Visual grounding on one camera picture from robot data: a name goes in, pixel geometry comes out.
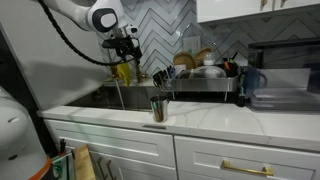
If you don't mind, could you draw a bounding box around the dark wrist camera box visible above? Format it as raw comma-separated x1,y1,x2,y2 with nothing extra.
101,38,118,50

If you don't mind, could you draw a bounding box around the stainless steel cup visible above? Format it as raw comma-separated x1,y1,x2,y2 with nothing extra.
150,95,170,123

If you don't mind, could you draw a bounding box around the white sink cabinet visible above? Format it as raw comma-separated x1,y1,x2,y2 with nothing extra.
44,118,178,180

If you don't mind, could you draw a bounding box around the stainless steel sink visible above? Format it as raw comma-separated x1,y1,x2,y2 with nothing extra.
64,84,242,113

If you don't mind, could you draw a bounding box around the clear glass bowl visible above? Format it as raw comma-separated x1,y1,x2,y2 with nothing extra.
187,65,228,80

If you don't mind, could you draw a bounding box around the round wooden plate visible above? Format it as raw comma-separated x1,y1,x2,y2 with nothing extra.
194,47,215,67
172,51,197,71

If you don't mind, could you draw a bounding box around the black utensil holder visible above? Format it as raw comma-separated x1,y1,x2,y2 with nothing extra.
222,51,240,78

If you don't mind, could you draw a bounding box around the white wall outlet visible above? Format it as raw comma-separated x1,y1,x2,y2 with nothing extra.
182,35,202,55

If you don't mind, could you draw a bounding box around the clear baby bottle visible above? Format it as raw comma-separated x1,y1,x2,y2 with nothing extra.
202,51,217,80

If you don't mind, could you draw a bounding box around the brass faucet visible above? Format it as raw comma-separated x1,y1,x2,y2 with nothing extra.
135,59,150,84

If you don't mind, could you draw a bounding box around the steel dish rack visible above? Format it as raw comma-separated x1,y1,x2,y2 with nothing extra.
159,74,241,103

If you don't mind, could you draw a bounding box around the dark cabinet door handle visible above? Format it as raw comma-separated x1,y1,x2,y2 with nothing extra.
105,159,118,180
96,156,107,180

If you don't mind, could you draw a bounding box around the white upper cabinet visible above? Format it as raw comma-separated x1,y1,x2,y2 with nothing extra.
196,0,320,25

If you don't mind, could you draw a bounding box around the white drawer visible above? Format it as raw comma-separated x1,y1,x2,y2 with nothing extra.
173,135,320,180

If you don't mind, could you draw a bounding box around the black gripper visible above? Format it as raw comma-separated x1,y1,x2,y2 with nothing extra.
114,34,143,65

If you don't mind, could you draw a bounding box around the gold drawer handle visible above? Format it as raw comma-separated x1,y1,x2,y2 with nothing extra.
222,159,275,177

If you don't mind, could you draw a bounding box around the green robot stand part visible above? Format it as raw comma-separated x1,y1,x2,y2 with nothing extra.
50,139,75,180

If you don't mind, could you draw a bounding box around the black kitchen appliance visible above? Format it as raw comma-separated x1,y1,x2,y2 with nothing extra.
247,36,320,95

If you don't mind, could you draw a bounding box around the wooden cutting board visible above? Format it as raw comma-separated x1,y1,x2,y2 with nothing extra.
72,143,97,180

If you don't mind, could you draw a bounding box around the dark blue mug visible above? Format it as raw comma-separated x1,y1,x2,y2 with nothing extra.
239,66,269,100

